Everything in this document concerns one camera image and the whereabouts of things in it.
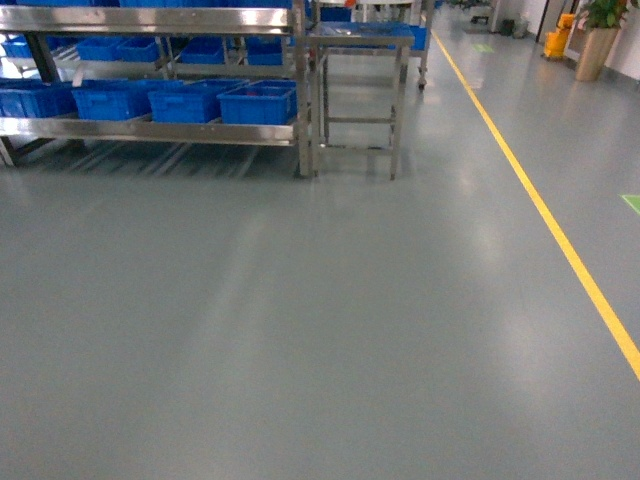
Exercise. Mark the blue bin with red wrap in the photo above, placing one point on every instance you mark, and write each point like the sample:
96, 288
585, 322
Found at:
268, 102

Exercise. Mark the blue plastic bin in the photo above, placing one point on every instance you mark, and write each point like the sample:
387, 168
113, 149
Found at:
35, 99
195, 103
118, 100

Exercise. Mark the steel shelf rack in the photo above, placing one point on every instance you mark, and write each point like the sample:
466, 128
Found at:
94, 41

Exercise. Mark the small steel table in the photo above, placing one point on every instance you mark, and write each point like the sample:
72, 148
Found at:
358, 78

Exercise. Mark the yellow mop bucket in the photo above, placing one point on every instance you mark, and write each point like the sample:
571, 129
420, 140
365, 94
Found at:
556, 41

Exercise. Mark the green potted plant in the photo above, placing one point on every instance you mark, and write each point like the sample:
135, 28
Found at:
601, 20

